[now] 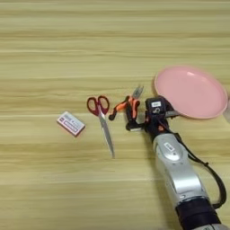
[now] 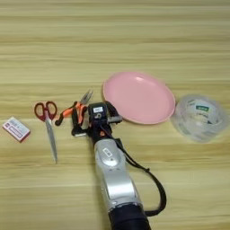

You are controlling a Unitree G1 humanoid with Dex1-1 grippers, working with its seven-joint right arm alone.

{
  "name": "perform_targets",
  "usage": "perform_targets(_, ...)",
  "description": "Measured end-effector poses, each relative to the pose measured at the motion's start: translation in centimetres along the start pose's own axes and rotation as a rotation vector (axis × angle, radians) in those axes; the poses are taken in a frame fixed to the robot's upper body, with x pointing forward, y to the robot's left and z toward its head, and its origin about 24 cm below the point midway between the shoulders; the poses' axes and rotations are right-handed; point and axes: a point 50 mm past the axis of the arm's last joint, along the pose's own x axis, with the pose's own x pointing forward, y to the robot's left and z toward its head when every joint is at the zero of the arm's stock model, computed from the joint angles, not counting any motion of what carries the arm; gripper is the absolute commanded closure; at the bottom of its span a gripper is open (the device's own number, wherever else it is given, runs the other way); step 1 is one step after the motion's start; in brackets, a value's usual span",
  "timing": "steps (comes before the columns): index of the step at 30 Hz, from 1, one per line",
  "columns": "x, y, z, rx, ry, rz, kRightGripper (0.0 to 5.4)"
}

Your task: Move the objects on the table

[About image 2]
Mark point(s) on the small pink white box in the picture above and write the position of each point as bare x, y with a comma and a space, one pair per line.
16, 129

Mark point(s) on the small black box white label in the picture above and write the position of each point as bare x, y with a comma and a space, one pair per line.
97, 115

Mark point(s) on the orange black pliers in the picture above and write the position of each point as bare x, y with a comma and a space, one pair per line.
68, 111

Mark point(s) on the pink round plate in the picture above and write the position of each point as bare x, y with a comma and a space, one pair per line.
137, 99

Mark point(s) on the clear tape roll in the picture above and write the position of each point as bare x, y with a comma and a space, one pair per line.
191, 131

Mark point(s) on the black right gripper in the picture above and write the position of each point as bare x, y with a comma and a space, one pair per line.
97, 133

